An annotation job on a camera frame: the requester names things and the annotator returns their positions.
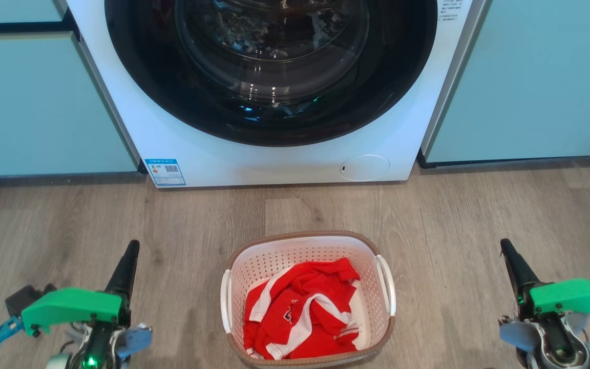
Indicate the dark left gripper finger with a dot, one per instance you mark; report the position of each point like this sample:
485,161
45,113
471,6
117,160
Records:
123,277

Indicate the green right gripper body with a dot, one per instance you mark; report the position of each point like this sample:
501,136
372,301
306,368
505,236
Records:
576,300

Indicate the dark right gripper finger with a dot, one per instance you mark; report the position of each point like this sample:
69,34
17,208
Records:
518,269

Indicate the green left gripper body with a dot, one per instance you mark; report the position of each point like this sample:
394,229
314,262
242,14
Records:
75,306

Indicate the white brown-rimmed laundry basket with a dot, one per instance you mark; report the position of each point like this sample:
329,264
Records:
285,253

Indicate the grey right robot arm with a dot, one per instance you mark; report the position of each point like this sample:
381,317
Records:
556,343

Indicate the blue energy label sticker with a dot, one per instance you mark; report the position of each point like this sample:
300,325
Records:
165,172

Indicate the white front-load washing machine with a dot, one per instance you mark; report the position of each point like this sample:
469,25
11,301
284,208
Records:
197,154

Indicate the red and white garment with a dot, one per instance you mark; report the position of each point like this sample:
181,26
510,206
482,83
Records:
295,318

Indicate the round white filter cover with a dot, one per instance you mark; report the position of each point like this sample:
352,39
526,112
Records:
364,167

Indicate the wide pale green cabinet panel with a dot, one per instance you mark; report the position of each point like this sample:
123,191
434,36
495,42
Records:
530,82

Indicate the tall pale green cabinet door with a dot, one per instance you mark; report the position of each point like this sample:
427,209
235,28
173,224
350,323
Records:
34,102

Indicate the round black washer door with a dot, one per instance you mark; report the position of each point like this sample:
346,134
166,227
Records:
144,77

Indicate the small printed text sticker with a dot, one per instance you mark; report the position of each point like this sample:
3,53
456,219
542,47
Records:
451,9

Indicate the short pale green cabinet door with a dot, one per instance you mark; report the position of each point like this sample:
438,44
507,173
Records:
13,9

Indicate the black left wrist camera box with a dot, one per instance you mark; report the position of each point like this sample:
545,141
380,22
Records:
23,298

